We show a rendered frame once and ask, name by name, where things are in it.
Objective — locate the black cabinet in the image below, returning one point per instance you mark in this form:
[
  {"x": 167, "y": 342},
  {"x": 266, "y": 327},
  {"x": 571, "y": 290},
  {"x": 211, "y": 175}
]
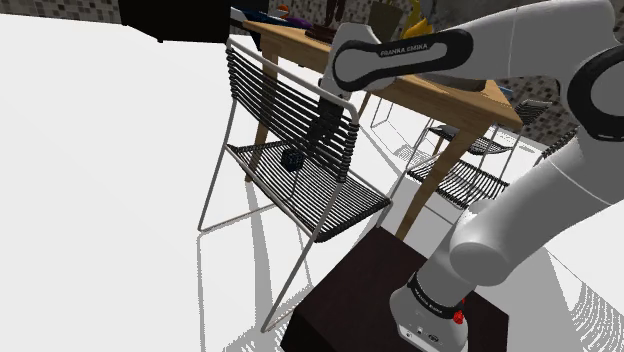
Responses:
[{"x": 175, "y": 19}]

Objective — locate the dark robot stand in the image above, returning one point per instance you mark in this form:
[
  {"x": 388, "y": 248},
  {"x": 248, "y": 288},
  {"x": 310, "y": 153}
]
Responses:
[{"x": 351, "y": 292}]

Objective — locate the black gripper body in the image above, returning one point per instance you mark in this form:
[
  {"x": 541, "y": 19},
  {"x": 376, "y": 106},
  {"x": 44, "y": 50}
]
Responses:
[{"x": 331, "y": 114}]

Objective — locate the wooden table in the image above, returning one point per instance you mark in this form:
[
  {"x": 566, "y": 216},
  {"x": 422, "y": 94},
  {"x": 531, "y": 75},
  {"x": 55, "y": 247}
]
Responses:
[{"x": 438, "y": 100}]

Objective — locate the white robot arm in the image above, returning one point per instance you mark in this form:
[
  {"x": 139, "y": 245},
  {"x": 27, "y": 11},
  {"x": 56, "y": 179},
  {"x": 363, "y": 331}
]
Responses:
[{"x": 546, "y": 34}]

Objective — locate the olive green pot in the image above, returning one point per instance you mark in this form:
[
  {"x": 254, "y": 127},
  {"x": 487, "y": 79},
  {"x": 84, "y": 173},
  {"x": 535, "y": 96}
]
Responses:
[{"x": 385, "y": 19}]

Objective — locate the yellow figure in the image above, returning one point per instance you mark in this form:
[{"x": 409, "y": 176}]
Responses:
[{"x": 417, "y": 27}]

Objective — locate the dark blue cube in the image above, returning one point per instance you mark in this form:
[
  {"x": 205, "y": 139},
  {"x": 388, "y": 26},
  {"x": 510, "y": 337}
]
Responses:
[{"x": 292, "y": 160}]

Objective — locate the dark brown figure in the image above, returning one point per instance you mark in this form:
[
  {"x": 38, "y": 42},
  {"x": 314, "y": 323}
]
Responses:
[{"x": 335, "y": 12}]

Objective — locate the small blue object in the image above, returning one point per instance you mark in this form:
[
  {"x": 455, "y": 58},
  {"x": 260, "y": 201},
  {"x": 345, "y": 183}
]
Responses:
[{"x": 507, "y": 91}]

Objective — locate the dark brown flat stack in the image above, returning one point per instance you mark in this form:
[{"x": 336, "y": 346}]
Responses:
[{"x": 322, "y": 33}]

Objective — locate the dark blue flat object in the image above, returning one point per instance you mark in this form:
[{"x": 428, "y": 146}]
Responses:
[{"x": 258, "y": 16}]

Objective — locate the orange round object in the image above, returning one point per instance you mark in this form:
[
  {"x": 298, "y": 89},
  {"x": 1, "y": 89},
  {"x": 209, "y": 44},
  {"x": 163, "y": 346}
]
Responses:
[{"x": 282, "y": 10}]

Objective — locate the purple flat object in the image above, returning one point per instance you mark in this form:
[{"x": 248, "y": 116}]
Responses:
[{"x": 298, "y": 22}]

